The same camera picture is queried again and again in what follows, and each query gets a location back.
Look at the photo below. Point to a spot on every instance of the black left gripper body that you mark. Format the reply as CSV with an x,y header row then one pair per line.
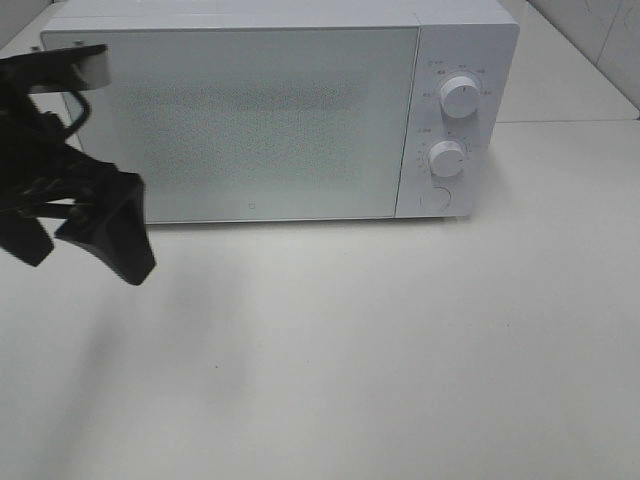
x,y
43,178

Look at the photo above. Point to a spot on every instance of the white microwave door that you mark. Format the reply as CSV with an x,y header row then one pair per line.
x,y
254,124

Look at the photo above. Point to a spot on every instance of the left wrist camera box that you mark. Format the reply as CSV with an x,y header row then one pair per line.
x,y
81,68

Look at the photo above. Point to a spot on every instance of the white power knob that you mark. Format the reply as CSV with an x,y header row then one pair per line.
x,y
459,96

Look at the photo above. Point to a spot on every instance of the white timer knob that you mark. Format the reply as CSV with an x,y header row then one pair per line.
x,y
446,159

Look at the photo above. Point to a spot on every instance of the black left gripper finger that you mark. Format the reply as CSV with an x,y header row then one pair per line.
x,y
111,227

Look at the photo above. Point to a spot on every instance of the white microwave oven body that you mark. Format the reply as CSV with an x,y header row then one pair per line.
x,y
477,38

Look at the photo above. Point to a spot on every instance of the round white door button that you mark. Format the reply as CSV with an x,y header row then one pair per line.
x,y
435,200

